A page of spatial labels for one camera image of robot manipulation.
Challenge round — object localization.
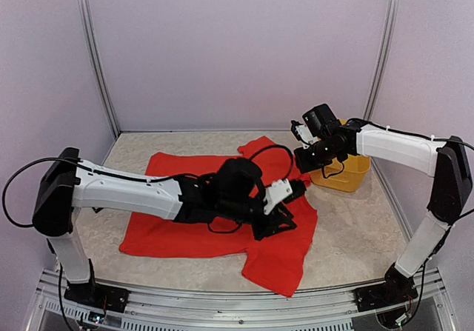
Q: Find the red t-shirt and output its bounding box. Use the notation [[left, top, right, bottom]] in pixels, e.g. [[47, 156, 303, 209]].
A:
[[118, 148, 318, 297]]

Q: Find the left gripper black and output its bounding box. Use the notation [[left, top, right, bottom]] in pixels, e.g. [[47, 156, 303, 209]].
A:
[[219, 188, 297, 241]]

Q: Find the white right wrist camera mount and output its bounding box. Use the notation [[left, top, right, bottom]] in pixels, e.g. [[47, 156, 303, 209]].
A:
[[290, 120, 318, 149]]

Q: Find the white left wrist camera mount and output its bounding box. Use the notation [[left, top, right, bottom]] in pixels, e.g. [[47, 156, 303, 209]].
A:
[[263, 178, 293, 215]]

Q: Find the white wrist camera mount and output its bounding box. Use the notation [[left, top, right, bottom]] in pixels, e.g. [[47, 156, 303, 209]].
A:
[[290, 120, 318, 149], [263, 178, 293, 215]]

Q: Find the aluminium front rail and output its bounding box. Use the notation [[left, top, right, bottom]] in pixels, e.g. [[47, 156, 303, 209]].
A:
[[21, 267, 460, 331]]

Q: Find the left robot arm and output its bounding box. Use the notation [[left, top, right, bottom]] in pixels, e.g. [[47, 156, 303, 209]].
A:
[[13, 147, 295, 305]]

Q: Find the right aluminium corner post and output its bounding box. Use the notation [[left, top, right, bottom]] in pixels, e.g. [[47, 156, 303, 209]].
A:
[[363, 0, 400, 120]]

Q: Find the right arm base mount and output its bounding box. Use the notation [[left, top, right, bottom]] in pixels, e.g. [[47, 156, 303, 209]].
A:
[[354, 264, 418, 312]]

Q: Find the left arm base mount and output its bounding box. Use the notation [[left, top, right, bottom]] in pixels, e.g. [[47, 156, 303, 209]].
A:
[[64, 261, 130, 313]]

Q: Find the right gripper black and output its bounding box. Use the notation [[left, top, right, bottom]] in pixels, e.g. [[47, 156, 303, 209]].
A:
[[294, 137, 343, 173]]

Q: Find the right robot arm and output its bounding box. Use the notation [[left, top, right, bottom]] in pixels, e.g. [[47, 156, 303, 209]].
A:
[[290, 104, 473, 304]]

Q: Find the yellow plastic basket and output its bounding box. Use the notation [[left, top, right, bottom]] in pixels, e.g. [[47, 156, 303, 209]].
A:
[[309, 118, 372, 193]]

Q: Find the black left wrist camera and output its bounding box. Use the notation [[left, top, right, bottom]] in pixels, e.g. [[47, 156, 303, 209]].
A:
[[284, 179, 307, 204]]

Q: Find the black left camera cable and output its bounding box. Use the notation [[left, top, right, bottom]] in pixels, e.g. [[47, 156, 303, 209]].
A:
[[247, 144, 296, 184]]

